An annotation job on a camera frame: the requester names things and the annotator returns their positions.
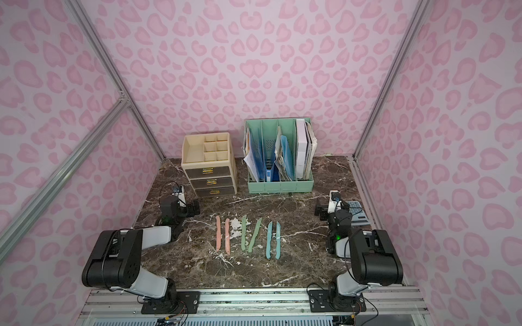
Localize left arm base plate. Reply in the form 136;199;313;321
141;291;201;315

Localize beige desktop drawer organizer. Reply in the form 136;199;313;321
182;133;237;198

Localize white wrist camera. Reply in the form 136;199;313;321
171;184;187;207
327;190;342;214

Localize pink knife left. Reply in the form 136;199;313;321
216;215;222;251

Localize pink knife right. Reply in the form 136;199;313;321
225;218;231;255

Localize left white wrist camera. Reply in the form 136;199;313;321
171;184;187;207

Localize blue folder in rack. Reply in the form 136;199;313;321
280;135;296;181

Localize green knife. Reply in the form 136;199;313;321
247;218;262;253
241;215;247;251

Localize white book in rack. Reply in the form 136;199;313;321
295;119;309;180

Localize pink knife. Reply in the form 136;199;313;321
216;215;222;251
225;218;231;255

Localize green knife left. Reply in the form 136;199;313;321
241;215;247;251

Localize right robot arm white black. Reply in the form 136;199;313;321
314;201;404;300

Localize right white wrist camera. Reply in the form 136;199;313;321
327;190;342;214

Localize green knife right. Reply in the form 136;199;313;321
247;218;262;253

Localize papers in rack left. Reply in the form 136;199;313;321
243;126;260;182

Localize teal knife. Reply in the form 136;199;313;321
265;221;273;259
275;222;281;260

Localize grey blue calculator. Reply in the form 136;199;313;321
347;201;371;226

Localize aluminium front rail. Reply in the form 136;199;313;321
77;286;428;325

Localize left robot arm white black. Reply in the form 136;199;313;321
82;194;201;302

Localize green file organizer rack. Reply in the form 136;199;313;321
244;118;318;194

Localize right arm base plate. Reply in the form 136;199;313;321
307;289;366;315

